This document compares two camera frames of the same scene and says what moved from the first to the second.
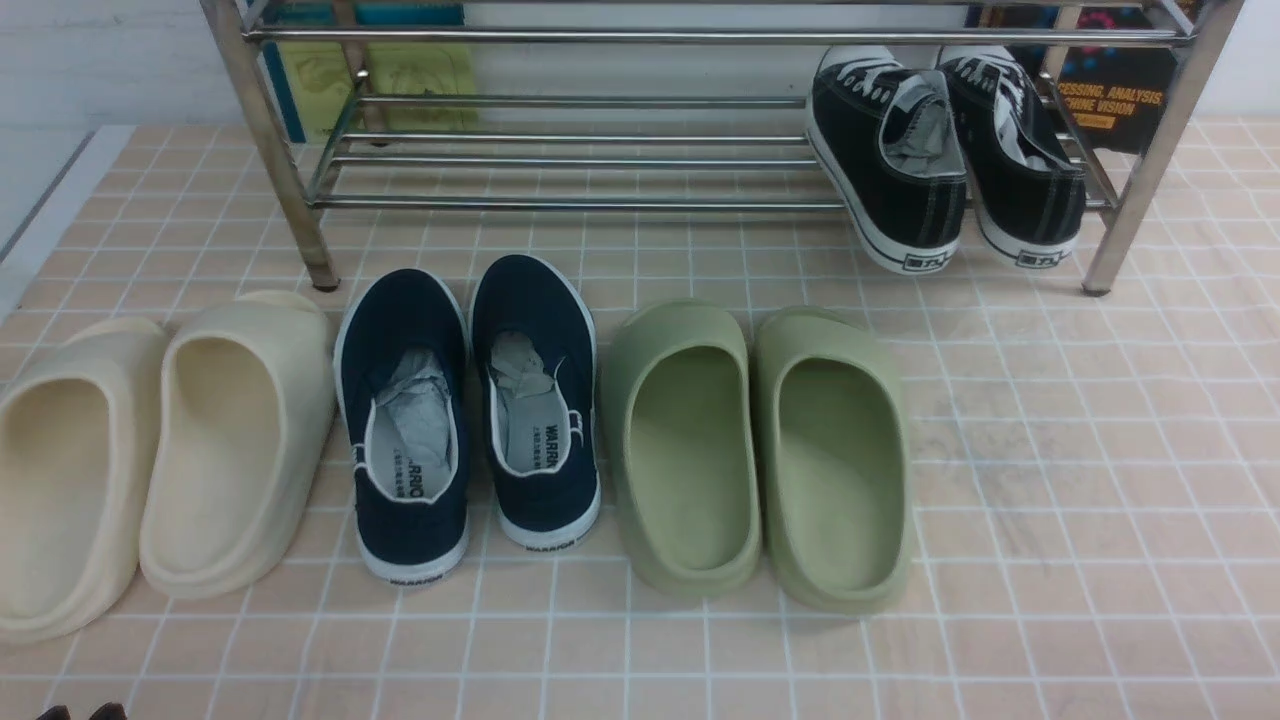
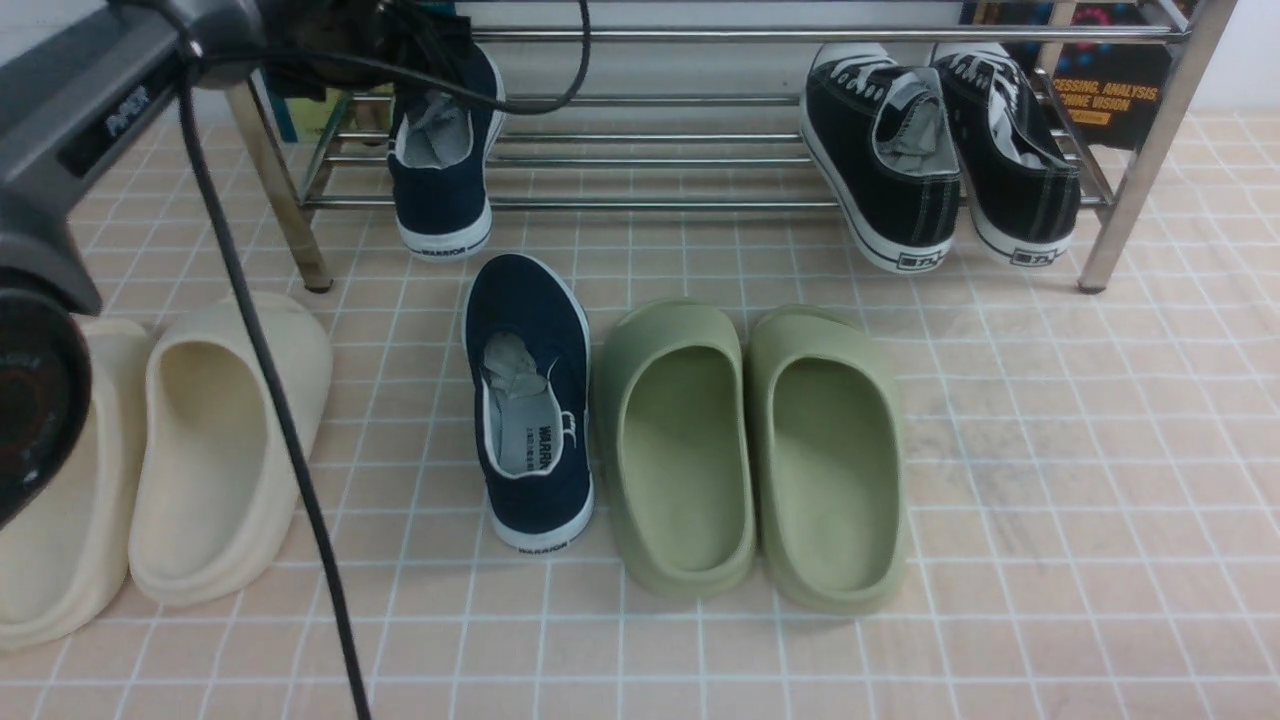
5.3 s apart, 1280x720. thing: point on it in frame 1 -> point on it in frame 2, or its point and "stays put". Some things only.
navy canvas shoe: x=533 y=356 stays put
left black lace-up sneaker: x=890 y=146 stays put
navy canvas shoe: x=402 y=365 -> x=439 y=142
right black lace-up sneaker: x=1025 y=186 stays put
